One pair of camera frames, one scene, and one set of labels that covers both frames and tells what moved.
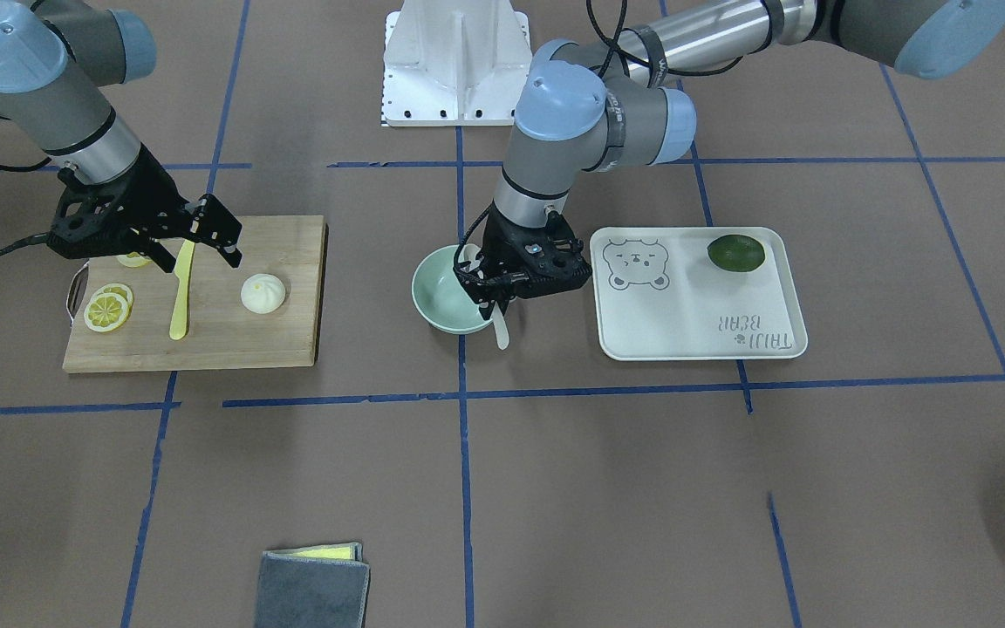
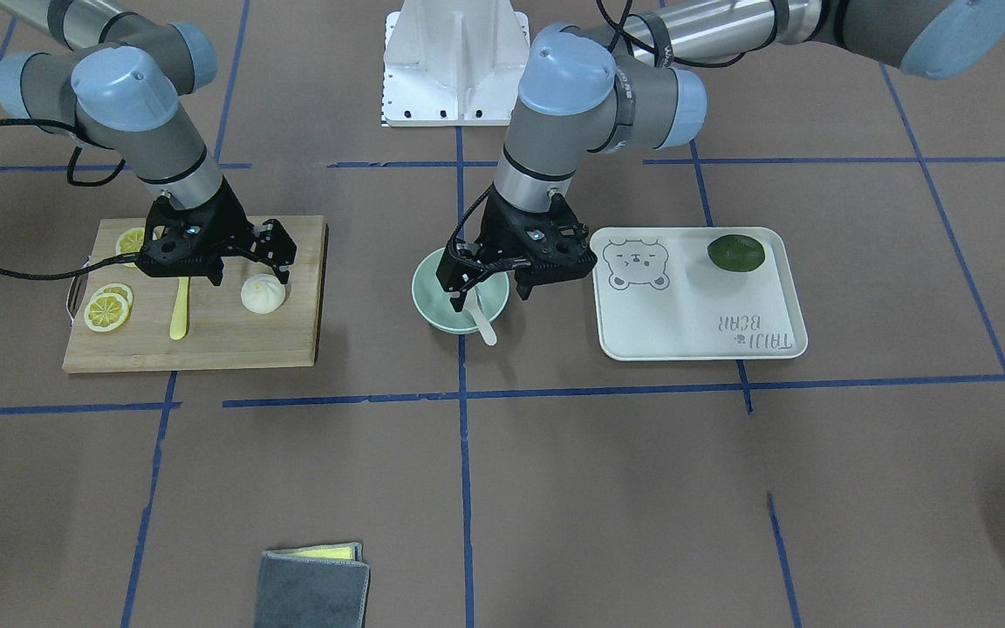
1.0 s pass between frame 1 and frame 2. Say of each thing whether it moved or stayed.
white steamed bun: stayed
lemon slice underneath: stayed
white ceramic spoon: moved
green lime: stayed
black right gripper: moved
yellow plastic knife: stayed
